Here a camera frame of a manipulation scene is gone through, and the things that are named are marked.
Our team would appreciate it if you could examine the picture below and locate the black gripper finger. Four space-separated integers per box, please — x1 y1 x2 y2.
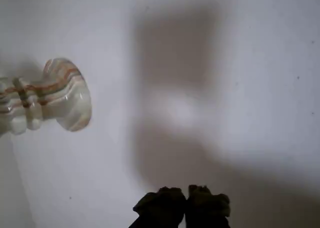
185 184 231 228
128 186 187 228

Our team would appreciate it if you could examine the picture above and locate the marbled onyx stone vase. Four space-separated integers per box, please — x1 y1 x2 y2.
0 57 92 139

